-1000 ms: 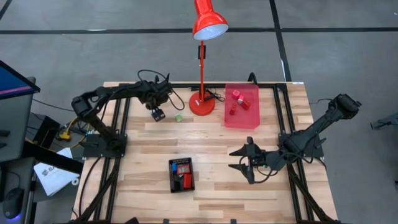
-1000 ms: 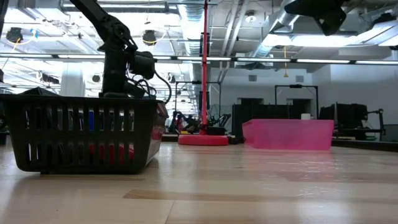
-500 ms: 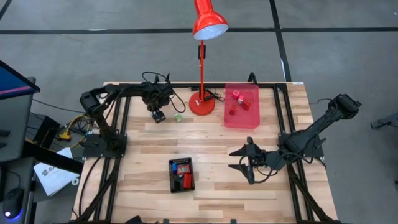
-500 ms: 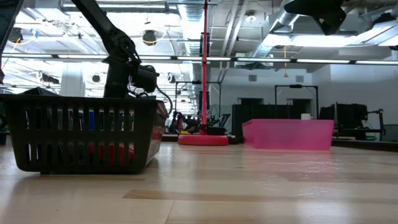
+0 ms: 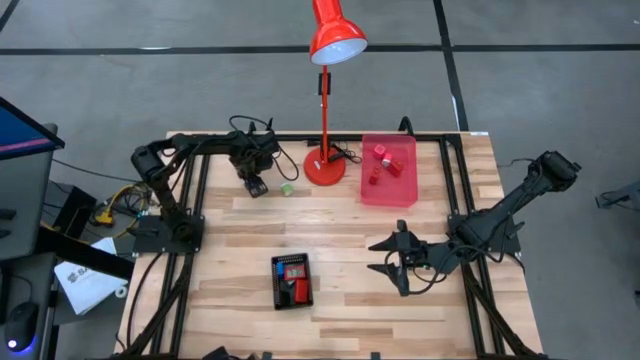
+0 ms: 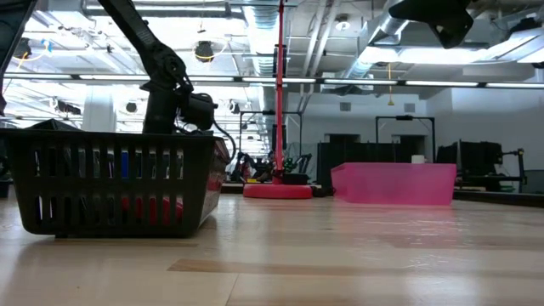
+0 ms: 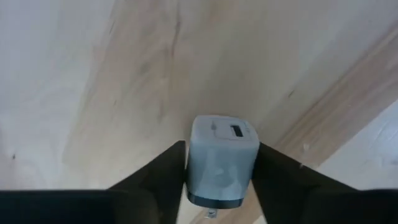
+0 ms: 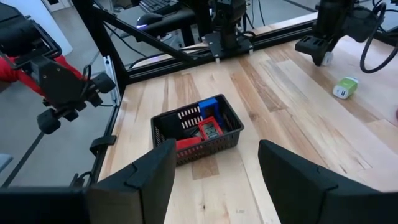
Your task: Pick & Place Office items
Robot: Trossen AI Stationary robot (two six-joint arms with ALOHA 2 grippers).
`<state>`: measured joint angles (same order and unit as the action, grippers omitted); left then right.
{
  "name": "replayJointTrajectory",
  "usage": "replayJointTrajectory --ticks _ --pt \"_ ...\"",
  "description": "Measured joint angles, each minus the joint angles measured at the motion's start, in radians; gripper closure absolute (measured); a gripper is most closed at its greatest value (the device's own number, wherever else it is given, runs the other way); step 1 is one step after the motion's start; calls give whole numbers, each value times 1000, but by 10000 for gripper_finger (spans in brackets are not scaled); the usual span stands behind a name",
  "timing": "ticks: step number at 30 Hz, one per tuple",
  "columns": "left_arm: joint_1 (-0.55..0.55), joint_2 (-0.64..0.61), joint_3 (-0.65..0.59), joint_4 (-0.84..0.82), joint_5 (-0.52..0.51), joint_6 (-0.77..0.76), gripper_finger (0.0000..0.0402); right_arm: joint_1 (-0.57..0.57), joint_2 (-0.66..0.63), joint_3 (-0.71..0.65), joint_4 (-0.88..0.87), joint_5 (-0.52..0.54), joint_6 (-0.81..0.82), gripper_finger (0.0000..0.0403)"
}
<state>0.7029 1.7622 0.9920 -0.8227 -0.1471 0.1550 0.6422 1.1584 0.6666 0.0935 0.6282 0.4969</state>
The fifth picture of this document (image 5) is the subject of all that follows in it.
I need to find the black desk surface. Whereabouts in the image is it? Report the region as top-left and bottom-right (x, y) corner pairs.
(0, 252), (59, 360)

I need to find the black mesh basket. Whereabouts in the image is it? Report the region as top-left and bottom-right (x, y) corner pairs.
(271, 252), (315, 312)

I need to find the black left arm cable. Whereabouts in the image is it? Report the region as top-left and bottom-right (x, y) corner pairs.
(228, 114), (301, 183)

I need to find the red desk lamp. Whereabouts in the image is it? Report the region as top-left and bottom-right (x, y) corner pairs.
(303, 0), (369, 188)

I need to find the computer monitor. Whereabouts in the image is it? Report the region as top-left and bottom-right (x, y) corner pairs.
(0, 96), (67, 162)

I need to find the pink translucent bin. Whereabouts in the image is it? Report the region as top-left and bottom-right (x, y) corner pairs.
(360, 133), (420, 209)

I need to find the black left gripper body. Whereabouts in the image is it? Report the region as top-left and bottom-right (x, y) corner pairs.
(228, 131), (282, 177)

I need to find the red rectangular box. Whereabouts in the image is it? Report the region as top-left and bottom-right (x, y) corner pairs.
(293, 278), (311, 305)

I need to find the black desk crossbar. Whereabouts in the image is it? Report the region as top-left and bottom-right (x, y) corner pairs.
(37, 227), (135, 281)

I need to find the black aluminium table frame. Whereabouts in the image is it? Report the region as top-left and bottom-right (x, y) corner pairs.
(112, 130), (546, 360)

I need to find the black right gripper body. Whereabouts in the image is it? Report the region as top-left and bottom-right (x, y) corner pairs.
(396, 218), (452, 275)

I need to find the black lamp cable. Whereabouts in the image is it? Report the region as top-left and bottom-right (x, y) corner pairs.
(331, 141), (363, 166)

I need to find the white paper booklet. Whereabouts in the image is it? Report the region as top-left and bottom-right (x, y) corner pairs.
(53, 236), (130, 317)

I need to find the yellow cable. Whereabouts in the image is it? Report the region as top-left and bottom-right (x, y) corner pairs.
(91, 183), (150, 240)

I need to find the red pocket calculator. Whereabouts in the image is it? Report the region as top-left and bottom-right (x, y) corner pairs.
(283, 262), (308, 281)

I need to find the black box under desk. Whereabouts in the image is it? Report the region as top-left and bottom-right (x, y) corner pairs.
(43, 180), (99, 240)

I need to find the black computer mouse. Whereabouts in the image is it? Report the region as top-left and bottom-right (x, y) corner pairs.
(3, 300), (40, 353)

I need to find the grey chair base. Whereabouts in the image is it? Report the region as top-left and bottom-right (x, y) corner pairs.
(594, 179), (640, 222)

